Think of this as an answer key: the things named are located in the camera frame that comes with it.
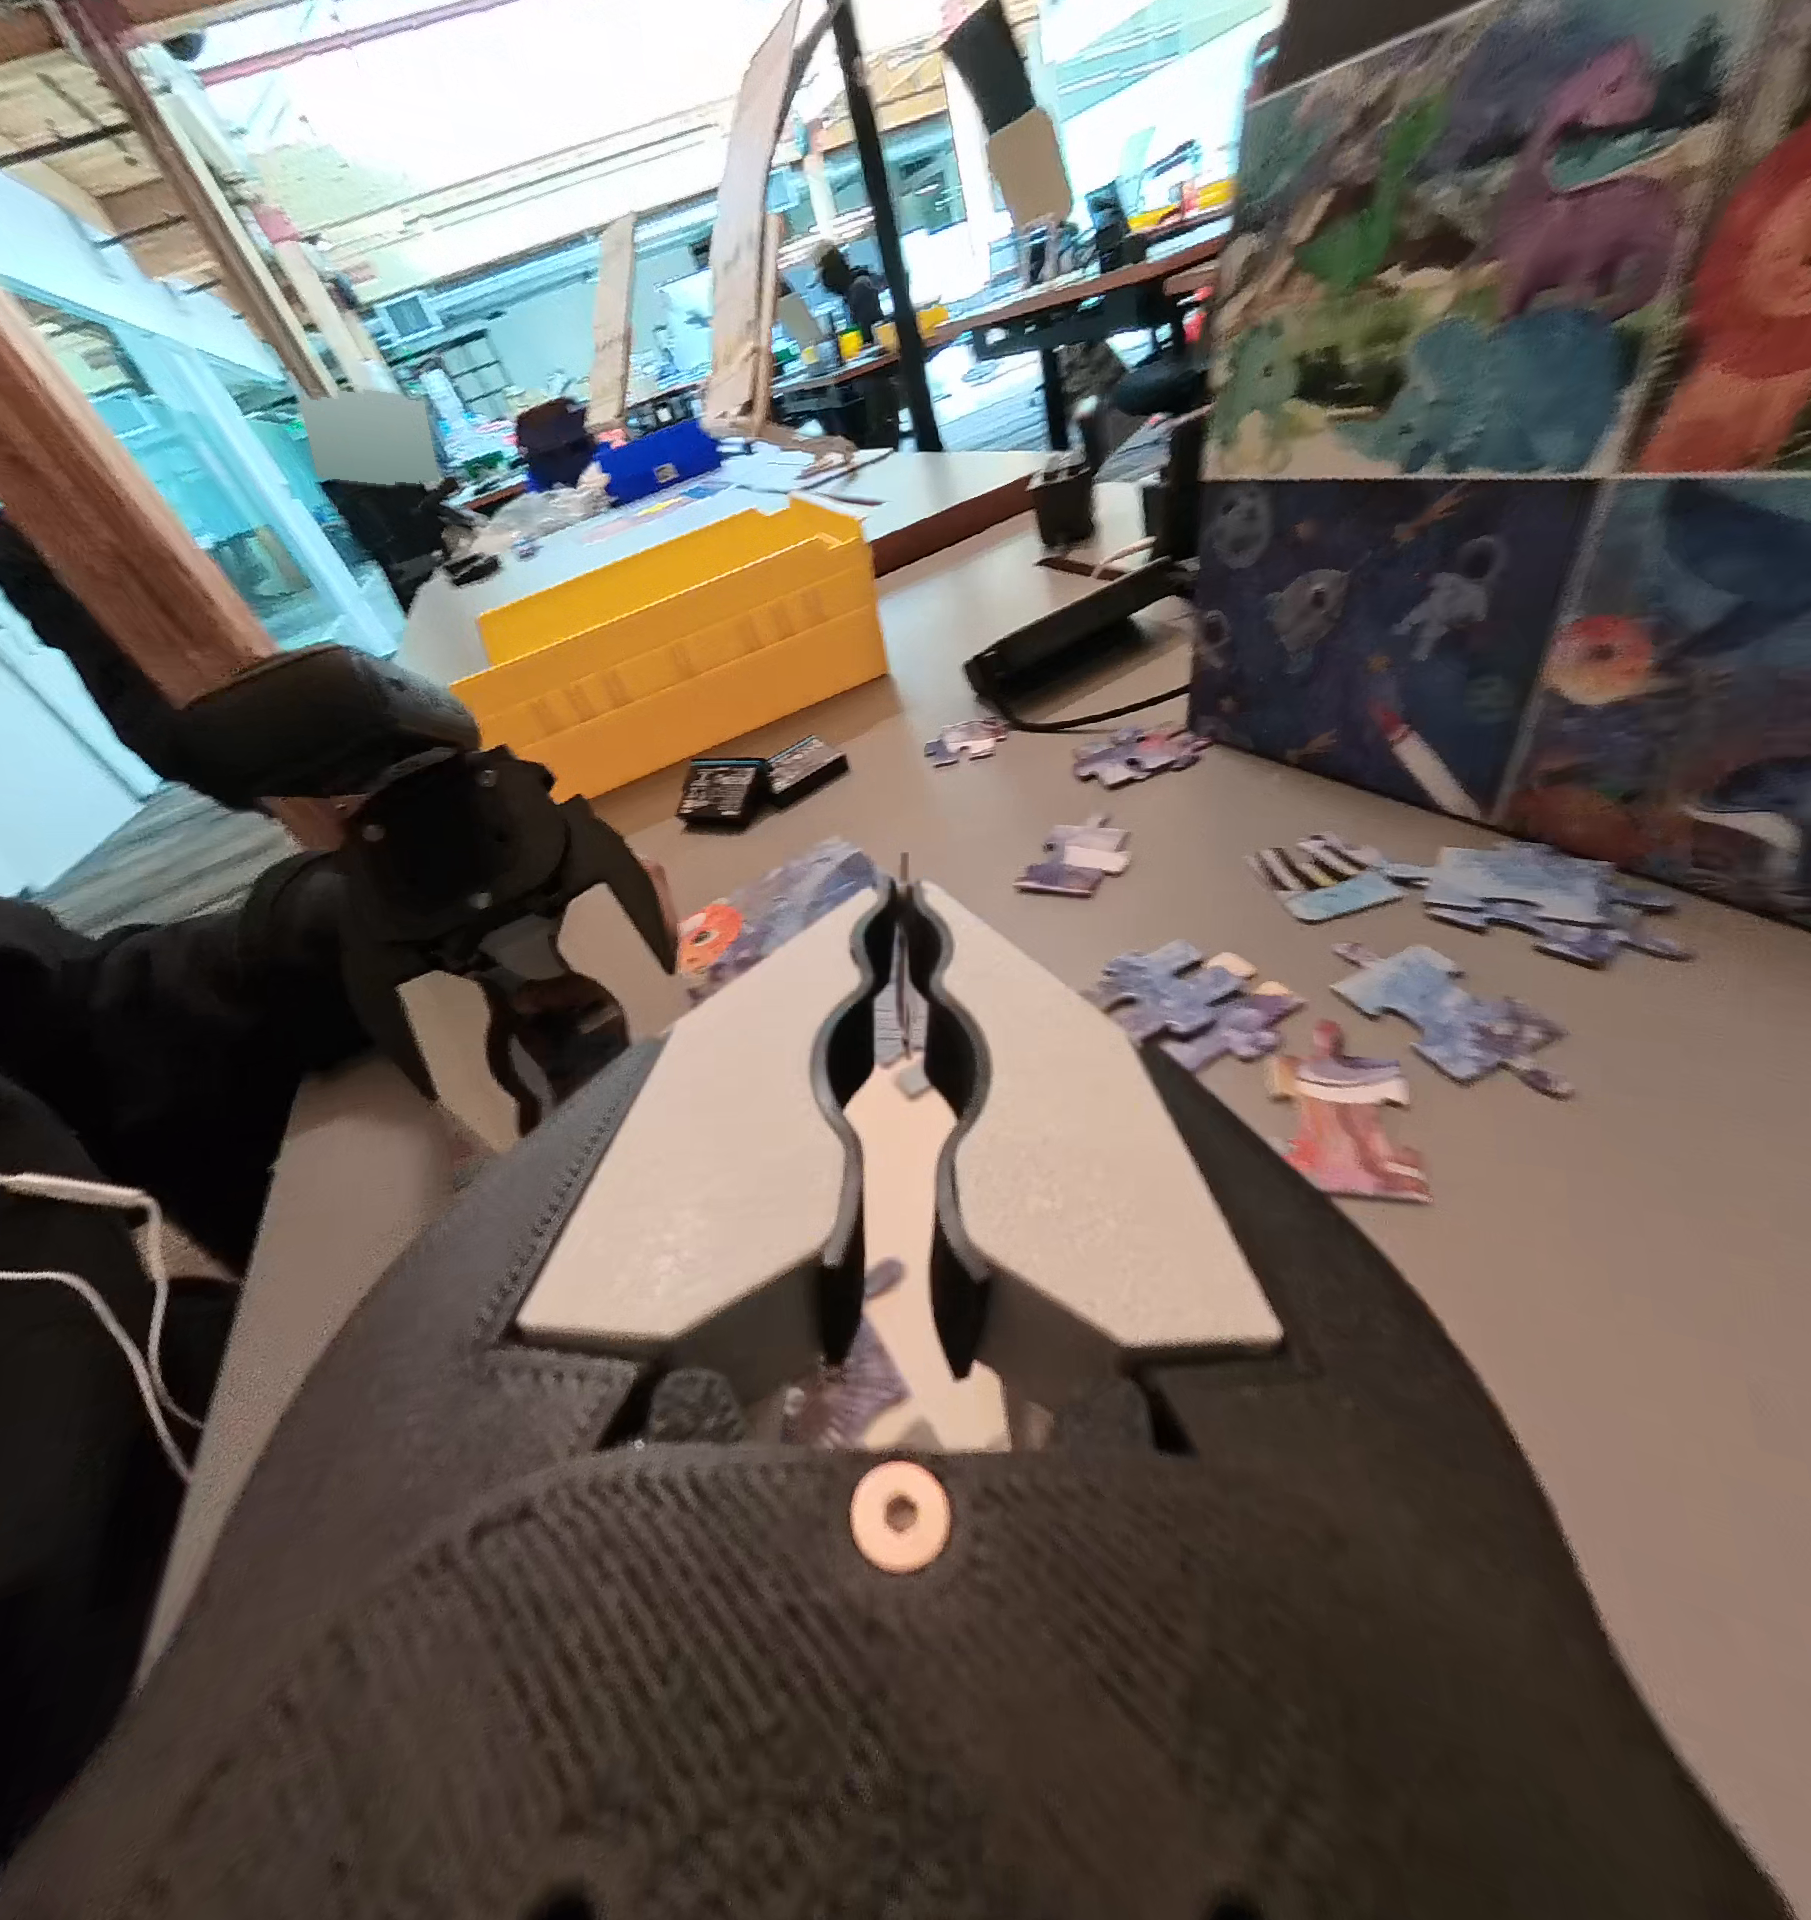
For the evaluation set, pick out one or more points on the cardboard panel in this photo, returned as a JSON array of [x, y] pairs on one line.
[[748, 224], [615, 322]]

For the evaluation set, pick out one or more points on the black charging hub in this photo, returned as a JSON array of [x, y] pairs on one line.
[[1070, 630]]

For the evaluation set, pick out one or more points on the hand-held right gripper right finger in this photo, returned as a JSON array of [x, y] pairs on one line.
[[1101, 1199]]

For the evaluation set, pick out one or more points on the wooden post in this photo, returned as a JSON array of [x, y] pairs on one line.
[[81, 480]]

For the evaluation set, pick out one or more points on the white patch blue puzzle piece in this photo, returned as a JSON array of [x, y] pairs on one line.
[[1074, 857]]

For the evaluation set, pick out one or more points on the large yellow storage bin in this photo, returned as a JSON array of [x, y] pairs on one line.
[[667, 674]]

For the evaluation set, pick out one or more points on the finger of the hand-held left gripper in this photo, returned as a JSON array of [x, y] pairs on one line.
[[514, 1050], [583, 998]]

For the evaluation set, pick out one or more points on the purple fan coral puzzle piece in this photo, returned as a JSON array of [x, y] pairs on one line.
[[969, 742]]

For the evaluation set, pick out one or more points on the pink coral puzzle piece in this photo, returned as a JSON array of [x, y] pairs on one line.
[[1175, 747]]

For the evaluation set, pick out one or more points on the person's dark clothing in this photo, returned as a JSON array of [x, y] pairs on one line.
[[37, 1500]]

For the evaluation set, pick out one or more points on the pile of loose puzzle pieces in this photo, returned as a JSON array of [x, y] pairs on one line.
[[1462, 1019]]

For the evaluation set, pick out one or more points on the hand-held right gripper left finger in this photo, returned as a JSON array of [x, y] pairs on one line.
[[697, 1199]]

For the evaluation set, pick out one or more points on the black office chair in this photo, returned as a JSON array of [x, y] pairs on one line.
[[1161, 397]]

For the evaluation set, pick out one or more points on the illustrated puzzle box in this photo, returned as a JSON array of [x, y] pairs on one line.
[[1520, 525]]

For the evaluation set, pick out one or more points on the person's left forearm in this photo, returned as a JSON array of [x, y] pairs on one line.
[[170, 1005]]

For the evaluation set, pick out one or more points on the black pole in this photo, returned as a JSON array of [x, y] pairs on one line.
[[891, 224]]

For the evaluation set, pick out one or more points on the ocean jigsaw puzzle board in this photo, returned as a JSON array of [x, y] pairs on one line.
[[786, 914]]

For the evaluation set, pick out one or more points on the blue storage bin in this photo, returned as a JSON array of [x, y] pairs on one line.
[[667, 464]]

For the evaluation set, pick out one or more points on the striped fish puzzle piece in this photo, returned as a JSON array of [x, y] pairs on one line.
[[1327, 877]]

